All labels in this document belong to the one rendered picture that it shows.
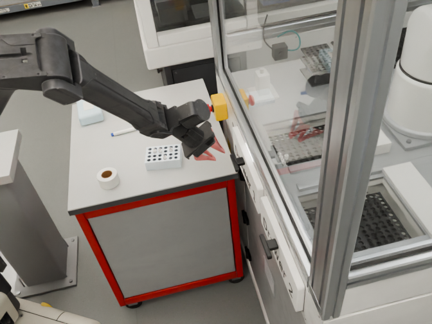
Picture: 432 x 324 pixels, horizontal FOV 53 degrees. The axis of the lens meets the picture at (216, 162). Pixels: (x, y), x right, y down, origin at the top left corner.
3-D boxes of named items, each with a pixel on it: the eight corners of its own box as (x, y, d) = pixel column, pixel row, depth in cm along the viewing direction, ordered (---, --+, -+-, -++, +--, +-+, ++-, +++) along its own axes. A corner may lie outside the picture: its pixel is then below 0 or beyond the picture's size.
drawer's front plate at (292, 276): (296, 313, 103) (297, 289, 96) (261, 221, 124) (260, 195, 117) (303, 311, 103) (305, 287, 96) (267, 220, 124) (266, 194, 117)
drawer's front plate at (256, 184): (258, 215, 126) (257, 189, 118) (234, 151, 147) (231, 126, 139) (264, 213, 126) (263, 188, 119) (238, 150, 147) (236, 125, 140)
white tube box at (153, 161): (146, 170, 152) (144, 162, 150) (148, 154, 159) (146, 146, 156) (181, 167, 152) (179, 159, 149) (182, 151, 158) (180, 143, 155)
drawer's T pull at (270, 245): (267, 260, 105) (267, 257, 104) (258, 236, 111) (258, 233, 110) (281, 257, 106) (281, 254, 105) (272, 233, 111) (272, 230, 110)
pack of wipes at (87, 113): (104, 121, 176) (101, 112, 173) (81, 126, 174) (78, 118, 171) (100, 101, 187) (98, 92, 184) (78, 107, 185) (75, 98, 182)
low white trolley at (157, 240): (122, 319, 194) (67, 210, 142) (116, 216, 239) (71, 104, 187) (247, 288, 200) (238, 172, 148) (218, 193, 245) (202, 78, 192)
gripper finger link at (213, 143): (233, 154, 119) (210, 138, 113) (214, 170, 121) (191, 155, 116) (227, 139, 124) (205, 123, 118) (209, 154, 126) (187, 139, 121)
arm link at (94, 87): (24, 34, 70) (32, 95, 68) (53, 22, 69) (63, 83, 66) (144, 107, 111) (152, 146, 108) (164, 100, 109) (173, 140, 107)
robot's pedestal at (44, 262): (14, 301, 206) (-74, 194, 154) (21, 250, 228) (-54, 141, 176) (77, 286, 209) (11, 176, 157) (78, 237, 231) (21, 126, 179)
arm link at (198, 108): (140, 104, 107) (146, 137, 105) (173, 85, 100) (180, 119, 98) (173, 111, 116) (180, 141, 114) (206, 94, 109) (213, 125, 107)
